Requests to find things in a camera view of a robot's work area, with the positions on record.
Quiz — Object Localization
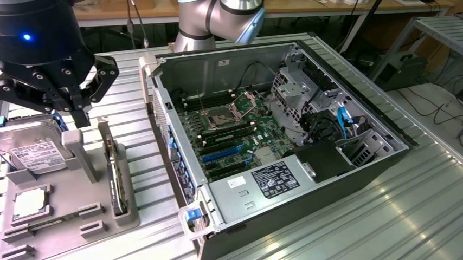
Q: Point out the metal slat shelf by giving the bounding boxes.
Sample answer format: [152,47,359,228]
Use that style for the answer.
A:
[388,15,463,90]

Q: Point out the silver disk bay cage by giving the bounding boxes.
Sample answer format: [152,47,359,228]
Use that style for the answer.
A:
[270,66,350,145]

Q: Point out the silver vented bracket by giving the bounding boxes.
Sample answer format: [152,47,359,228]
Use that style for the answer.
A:
[334,129,399,168]

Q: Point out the thin locking lever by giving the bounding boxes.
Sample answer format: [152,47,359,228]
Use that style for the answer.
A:
[196,88,210,112]

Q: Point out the grey parts rack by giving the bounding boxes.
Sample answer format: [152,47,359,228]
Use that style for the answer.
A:
[0,116,142,260]

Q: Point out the blue disk caddy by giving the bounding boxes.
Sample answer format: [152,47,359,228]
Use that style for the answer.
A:
[0,109,71,133]

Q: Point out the open black PC case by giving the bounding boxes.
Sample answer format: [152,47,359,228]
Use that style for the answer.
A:
[139,32,419,260]

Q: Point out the green RAM stick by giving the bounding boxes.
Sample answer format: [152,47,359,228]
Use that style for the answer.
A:
[28,216,79,231]

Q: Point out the black RAM stick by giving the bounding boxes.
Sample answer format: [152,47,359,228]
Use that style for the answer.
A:
[200,123,255,140]
[202,129,256,149]

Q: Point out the long blue expansion slot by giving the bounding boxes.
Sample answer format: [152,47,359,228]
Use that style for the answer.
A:
[200,144,243,164]

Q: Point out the hanging grey cable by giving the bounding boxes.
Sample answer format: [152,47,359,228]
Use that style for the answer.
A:
[126,0,151,49]

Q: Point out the black wire bundle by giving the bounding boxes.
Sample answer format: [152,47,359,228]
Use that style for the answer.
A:
[302,113,343,142]

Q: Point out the blue wire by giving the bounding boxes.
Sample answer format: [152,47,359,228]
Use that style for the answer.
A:
[336,106,352,140]

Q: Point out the CPU with silver lid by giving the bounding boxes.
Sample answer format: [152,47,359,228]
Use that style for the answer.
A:
[12,187,51,218]

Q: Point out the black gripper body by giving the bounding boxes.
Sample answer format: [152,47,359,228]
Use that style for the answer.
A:
[0,0,96,90]

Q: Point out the metal socket cover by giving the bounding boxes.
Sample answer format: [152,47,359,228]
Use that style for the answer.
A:
[230,90,262,118]

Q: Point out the green motherboard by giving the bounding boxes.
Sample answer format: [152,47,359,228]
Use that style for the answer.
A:
[176,88,303,183]

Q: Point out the black plastic shroud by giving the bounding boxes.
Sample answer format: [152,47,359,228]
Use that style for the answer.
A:
[282,140,358,185]

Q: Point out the black box device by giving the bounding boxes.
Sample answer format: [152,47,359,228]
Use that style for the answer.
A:
[375,52,430,92]

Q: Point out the CPU socket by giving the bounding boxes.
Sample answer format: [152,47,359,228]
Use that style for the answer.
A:
[203,106,236,128]

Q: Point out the silver motherboard heatsink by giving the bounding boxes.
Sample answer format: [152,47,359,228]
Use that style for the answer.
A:
[254,147,286,164]

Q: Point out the black cable on table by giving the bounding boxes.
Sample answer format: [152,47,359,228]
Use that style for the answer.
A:
[395,88,463,126]

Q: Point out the gpu graphics card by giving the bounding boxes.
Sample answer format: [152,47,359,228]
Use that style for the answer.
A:
[99,119,131,218]

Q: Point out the wooden desk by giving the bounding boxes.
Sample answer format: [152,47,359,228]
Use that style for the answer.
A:
[72,0,455,28]

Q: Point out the silver hard disk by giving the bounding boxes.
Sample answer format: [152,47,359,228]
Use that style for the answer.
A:
[0,120,70,174]

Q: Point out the silver power supply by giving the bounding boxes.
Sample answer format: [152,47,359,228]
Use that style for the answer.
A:
[207,159,322,227]

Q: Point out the black expansion slot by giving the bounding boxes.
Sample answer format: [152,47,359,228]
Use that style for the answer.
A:
[211,165,251,181]
[207,160,247,174]

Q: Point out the empty black RAM slot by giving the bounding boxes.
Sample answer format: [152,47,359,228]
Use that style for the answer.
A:
[182,93,232,107]
[184,97,235,112]

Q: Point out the thin black wire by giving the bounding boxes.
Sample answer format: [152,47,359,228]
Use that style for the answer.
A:
[234,62,280,93]

